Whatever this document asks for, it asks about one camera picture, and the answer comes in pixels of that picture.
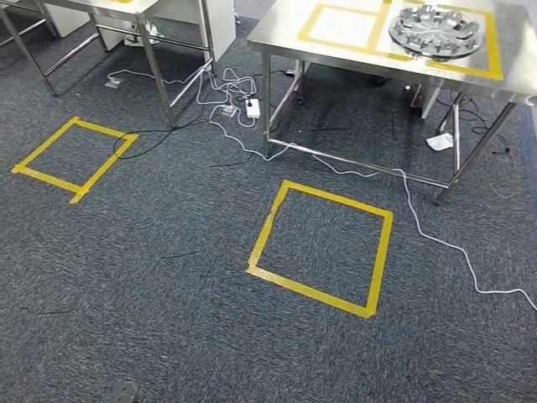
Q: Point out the silver plastic wheel cover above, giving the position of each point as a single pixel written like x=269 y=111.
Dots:
x=436 y=30

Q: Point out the steel workbench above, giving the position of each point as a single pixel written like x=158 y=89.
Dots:
x=285 y=28

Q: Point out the white power strip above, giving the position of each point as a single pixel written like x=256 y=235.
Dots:
x=253 y=108

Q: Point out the grey floor socket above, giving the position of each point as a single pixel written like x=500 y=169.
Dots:
x=228 y=110
x=113 y=83

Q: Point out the white cabinet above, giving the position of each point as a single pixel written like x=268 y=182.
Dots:
x=218 y=28
x=67 y=19

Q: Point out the white paper sheet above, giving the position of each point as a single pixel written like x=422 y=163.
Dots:
x=440 y=142

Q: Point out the steel table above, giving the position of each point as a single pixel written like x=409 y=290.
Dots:
x=138 y=6

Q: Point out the yellow tape square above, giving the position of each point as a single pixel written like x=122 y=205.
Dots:
x=494 y=50

